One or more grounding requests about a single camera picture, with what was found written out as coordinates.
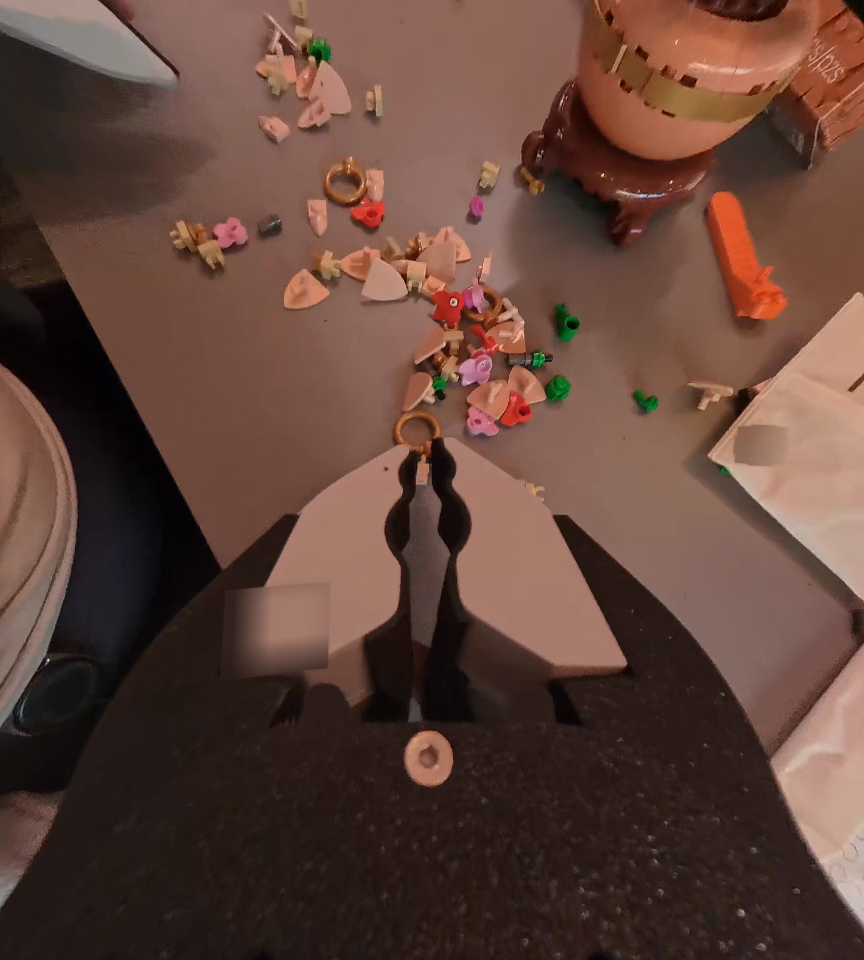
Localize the grey desk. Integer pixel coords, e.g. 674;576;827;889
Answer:
0;0;864;751

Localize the gold ring brick piece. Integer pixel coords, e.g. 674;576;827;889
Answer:
393;409;443;460

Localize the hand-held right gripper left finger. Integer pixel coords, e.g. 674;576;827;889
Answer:
263;446;425;723

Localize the brick-built potted plant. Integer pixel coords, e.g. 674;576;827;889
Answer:
520;0;838;249

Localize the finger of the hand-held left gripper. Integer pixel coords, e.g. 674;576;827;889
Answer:
0;0;181;85

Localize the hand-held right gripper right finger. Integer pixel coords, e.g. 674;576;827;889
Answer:
424;437;629;725

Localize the pile of small toy bricks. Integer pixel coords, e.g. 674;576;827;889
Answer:
169;0;736;444

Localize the orange brick separator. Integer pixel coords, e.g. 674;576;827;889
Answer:
705;191;789;322

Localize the white paper bag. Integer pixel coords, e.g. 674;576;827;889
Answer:
708;291;864;609

